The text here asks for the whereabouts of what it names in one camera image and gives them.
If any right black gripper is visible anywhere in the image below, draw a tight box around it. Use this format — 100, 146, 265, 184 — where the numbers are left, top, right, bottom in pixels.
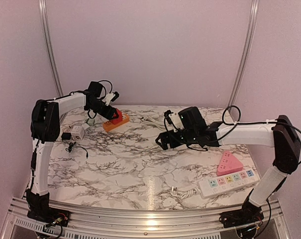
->
155, 128, 198, 150

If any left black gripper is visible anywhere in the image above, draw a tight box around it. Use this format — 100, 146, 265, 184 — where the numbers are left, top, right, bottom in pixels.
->
87, 99, 117, 120

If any red cube socket adapter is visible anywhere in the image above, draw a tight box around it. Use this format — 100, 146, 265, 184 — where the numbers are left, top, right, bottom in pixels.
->
111, 108, 122, 125

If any orange power strip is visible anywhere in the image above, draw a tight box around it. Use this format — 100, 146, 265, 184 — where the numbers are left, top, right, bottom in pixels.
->
102, 114, 130, 132

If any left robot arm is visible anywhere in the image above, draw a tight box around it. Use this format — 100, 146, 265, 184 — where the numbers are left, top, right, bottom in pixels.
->
26, 81, 119, 223

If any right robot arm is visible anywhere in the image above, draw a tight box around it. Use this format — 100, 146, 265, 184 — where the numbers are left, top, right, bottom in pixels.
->
155, 107, 301, 228

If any green grey plug adapter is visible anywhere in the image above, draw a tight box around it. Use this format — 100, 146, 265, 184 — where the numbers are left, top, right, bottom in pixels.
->
86, 119, 96, 126

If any white small charger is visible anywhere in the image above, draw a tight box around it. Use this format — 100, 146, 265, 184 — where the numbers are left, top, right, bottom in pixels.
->
82, 123, 91, 132

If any white cube socket adapter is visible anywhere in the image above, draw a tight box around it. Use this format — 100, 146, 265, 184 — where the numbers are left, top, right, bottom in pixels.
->
71, 125, 85, 140

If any white multicolour power strip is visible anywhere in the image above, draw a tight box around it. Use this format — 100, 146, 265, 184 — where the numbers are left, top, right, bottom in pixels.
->
198, 168, 260, 199

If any pink triangular power strip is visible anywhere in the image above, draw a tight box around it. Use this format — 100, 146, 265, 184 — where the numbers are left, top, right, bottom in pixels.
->
216, 150, 243, 176

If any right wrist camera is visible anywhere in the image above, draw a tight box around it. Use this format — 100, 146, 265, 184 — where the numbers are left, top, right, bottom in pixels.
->
164, 110, 184, 132

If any black power adapter with cable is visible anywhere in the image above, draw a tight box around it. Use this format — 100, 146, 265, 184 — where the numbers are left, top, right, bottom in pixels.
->
61, 132, 89, 158

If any white bundled strip cable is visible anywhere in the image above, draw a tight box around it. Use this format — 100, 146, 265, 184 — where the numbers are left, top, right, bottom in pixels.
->
170, 187, 202, 199

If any aluminium front rail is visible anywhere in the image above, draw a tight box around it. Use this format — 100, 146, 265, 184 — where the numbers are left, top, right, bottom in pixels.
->
0, 196, 290, 239

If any left aluminium frame post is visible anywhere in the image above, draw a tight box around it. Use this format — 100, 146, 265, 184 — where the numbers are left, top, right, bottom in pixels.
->
38, 0, 63, 97

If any aluminium frame post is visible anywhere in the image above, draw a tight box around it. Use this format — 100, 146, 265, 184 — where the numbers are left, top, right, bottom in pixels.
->
38, 0, 63, 97
227, 0, 260, 106

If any right aluminium frame post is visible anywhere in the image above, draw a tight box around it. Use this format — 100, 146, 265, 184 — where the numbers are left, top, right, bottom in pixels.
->
227, 0, 260, 106

